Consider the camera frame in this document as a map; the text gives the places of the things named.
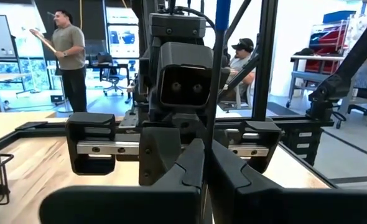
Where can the black office chair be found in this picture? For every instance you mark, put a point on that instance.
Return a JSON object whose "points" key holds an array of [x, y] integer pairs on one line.
{"points": [[112, 77]]}

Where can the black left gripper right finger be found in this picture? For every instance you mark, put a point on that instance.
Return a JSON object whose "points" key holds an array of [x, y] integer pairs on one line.
{"points": [[295, 207]]}

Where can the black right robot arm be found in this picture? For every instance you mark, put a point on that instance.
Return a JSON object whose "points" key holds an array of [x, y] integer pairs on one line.
{"points": [[357, 43]]}

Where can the red storage bins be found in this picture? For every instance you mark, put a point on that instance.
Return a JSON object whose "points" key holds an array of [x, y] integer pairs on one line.
{"points": [[326, 40]]}

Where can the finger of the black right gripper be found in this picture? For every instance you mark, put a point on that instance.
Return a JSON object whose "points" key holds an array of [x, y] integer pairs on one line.
{"points": [[158, 155], [233, 137]]}

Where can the wooden stick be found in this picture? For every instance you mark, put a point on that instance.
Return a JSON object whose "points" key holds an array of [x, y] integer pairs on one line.
{"points": [[45, 42]]}

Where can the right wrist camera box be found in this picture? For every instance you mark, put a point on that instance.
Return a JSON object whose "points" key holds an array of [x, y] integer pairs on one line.
{"points": [[185, 87]]}

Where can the grey metal workbench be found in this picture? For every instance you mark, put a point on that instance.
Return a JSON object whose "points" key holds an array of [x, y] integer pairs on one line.
{"points": [[308, 76]]}

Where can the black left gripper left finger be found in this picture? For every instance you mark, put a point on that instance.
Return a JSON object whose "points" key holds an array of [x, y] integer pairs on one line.
{"points": [[124, 205]]}

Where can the black labelled box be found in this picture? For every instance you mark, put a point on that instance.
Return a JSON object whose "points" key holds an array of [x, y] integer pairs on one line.
{"points": [[301, 149]]}

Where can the black aluminium table frame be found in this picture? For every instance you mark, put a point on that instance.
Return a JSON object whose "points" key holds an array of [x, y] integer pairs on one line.
{"points": [[264, 62]]}

